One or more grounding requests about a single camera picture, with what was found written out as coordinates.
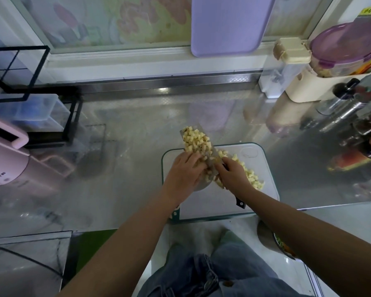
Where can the person's right hand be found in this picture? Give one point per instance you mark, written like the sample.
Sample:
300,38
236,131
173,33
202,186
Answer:
235,175

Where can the cream plastic canister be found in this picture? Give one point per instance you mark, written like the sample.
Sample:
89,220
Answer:
312,88

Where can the metal bowl with scraps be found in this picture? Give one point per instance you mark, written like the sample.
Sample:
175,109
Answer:
283,244

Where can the green mat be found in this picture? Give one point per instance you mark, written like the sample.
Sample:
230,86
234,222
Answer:
93,250

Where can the pile of diced potato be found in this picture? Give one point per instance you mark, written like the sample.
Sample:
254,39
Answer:
195,140

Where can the clear plastic storage box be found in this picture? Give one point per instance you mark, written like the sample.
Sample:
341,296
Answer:
31,114

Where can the person's right forearm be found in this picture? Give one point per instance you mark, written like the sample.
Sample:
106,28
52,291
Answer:
321,244

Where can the clear container cream lid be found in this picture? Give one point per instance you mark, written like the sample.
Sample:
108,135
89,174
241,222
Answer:
284,68

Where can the person's left forearm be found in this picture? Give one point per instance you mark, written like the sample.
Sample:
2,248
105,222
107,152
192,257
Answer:
117,253

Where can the person's left hand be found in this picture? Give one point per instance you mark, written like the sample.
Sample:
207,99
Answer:
182,176

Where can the steel cleaver knife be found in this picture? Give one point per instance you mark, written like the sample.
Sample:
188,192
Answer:
209,159

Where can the glass jar red lid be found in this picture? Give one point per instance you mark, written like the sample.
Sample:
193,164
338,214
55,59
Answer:
368,123

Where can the white cutting board green rim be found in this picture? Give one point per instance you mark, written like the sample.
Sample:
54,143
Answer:
266,201

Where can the white bowl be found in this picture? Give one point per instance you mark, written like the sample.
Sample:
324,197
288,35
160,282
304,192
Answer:
205,181

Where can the steel bin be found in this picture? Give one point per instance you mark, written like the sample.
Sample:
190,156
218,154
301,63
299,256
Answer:
25,266

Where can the purple lid food container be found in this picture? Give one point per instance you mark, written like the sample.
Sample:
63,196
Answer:
346,49

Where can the purple plastic cutting board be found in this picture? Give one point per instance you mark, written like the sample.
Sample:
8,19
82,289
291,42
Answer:
232,24

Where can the glass bottle black cap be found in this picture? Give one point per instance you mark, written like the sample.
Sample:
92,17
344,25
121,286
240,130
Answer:
337,97

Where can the pink kettle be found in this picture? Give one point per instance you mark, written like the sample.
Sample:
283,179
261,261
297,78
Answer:
3,160

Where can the person's blue jeans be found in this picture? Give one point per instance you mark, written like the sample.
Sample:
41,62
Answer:
204,275

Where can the black metal rack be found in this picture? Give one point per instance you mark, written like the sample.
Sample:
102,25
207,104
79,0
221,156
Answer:
71,111

